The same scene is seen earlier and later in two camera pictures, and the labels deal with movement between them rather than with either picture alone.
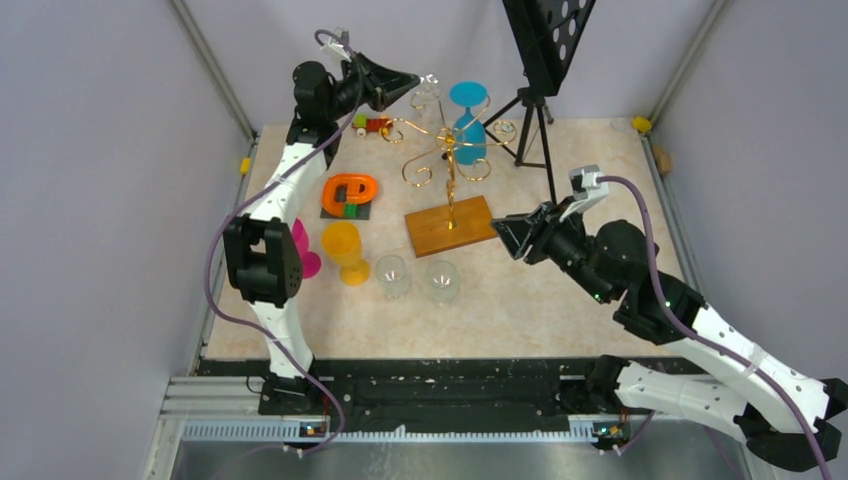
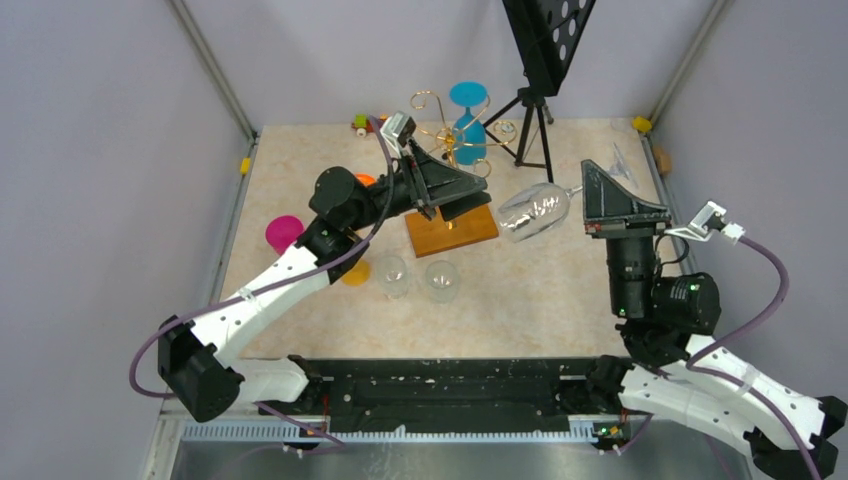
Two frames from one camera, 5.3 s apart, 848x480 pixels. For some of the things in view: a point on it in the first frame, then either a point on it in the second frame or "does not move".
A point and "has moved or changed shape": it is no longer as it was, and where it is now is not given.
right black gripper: x=535 y=229 -> x=607 y=206
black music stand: x=546 y=35 does not move
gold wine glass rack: x=463 y=219 does not move
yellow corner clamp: x=642 y=124 does not move
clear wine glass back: x=430 y=108 has moved or changed shape
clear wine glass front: x=391 y=271 does not move
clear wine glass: x=442 y=280 does not move
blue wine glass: x=470 y=136 does not move
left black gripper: x=383 y=85 -> x=437 y=184
